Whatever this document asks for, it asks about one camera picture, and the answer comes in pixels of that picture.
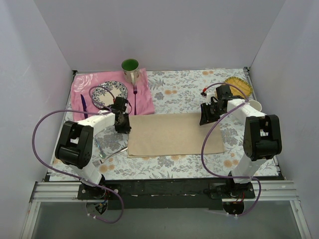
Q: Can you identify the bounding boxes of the purple fork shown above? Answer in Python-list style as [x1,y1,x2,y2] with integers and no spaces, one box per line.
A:
[133,85,138,115]

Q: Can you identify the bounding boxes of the grey white mug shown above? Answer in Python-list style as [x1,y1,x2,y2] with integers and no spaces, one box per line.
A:
[248,100,262,112]

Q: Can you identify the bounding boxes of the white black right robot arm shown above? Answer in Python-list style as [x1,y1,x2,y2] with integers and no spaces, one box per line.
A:
[199,83,282,198]

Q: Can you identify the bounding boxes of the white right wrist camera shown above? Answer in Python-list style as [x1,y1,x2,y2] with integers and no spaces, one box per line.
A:
[205,92,218,105]

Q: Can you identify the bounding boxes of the green inside ceramic mug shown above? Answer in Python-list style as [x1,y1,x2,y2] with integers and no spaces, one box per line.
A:
[121,59,142,85]

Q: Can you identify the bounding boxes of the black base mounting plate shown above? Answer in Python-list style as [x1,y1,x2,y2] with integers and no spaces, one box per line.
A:
[77,178,255,210]

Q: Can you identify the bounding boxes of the pink cloth placemat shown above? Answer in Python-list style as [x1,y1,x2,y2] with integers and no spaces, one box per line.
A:
[71,68,155,116]

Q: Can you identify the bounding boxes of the yellow woven bamboo tray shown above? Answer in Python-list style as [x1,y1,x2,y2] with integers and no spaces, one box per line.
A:
[224,76,253,97]

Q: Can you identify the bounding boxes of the aluminium frame rail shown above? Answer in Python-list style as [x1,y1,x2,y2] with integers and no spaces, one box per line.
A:
[20,178,311,239]

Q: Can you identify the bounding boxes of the silver fork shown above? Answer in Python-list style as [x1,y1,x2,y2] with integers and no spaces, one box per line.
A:
[93,147,128,167]

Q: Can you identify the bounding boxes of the purple knife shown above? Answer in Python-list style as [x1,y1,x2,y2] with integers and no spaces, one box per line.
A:
[80,94,88,119]

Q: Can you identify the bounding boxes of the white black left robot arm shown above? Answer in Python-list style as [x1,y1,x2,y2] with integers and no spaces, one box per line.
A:
[55,97,131,199]

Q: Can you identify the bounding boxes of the beige cloth napkin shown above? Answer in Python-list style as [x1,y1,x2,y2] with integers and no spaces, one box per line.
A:
[128,113,213,157]

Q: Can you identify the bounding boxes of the floral ceramic plate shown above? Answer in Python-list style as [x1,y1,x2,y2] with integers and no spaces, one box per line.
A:
[91,81,128,109]

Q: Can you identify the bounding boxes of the iridescent spoon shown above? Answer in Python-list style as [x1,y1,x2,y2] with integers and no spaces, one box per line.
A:
[94,137,106,159]

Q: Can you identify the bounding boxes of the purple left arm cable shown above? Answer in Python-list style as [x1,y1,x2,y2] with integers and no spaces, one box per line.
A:
[32,86,125,224]

